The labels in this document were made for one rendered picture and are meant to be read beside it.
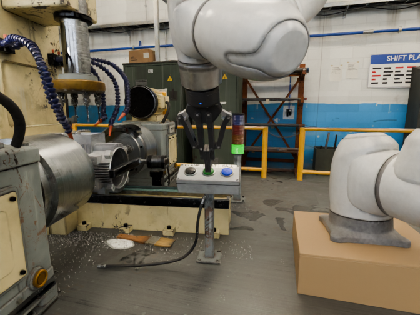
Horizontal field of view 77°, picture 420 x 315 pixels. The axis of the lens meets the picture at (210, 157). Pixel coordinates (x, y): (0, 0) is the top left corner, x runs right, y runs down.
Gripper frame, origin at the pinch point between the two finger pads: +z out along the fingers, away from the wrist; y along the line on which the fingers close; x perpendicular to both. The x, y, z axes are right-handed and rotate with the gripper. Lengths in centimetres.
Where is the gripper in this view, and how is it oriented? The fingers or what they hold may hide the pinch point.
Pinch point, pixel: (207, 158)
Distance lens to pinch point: 69.6
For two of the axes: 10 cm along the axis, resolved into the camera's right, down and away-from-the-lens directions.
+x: -1.1, 6.1, -7.9
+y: -9.9, -0.2, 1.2
